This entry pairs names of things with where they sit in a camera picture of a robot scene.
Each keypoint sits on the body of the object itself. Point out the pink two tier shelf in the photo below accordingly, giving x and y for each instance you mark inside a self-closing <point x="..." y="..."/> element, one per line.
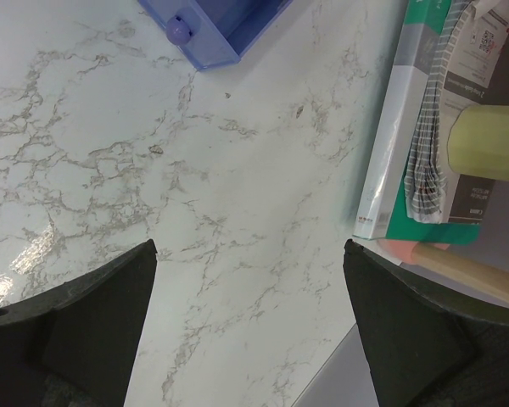
<point x="436" y="258"/>

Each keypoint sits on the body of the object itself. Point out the green spiral notebook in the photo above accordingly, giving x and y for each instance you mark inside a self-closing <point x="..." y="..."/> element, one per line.
<point x="451" y="55"/>

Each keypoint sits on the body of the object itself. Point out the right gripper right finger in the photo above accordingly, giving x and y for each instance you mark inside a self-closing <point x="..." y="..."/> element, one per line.
<point x="426" y="345"/>

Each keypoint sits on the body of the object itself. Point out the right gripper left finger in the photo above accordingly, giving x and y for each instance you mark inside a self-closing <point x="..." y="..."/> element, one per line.
<point x="75" y="344"/>

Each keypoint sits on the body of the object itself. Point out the purple blue bin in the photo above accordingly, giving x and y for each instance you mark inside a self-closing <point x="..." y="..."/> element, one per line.
<point x="215" y="33"/>

